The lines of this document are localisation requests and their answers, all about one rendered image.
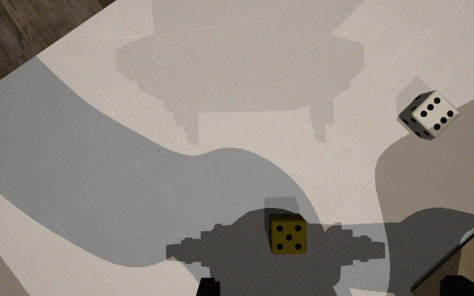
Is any white die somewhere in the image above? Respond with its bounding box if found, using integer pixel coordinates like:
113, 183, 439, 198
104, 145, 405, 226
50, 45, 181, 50
399, 90, 460, 138

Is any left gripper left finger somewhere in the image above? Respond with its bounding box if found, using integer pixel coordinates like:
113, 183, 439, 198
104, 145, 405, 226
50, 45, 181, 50
196, 278, 221, 296

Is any yellow die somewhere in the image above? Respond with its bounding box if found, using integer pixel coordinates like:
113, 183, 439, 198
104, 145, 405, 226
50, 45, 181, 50
269, 214, 306, 254

